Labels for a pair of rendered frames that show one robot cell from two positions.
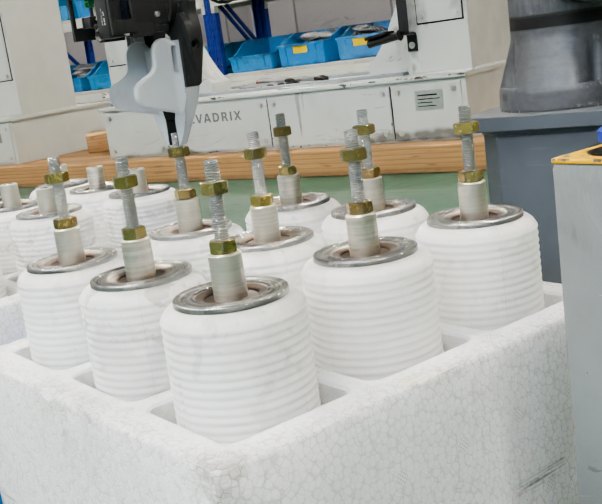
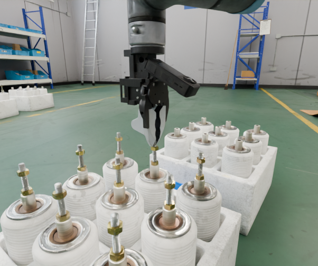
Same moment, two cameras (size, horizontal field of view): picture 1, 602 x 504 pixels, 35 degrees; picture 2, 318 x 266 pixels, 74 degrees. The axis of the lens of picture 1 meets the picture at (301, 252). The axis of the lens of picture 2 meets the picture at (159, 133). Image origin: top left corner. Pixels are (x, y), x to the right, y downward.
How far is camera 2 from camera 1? 0.81 m
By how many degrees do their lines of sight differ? 70
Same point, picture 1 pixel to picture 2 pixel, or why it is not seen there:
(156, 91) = (137, 125)
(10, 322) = (170, 166)
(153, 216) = (229, 159)
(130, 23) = (125, 99)
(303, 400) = (12, 254)
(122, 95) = not seen: hidden behind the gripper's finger
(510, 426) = not seen: outside the picture
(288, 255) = (98, 209)
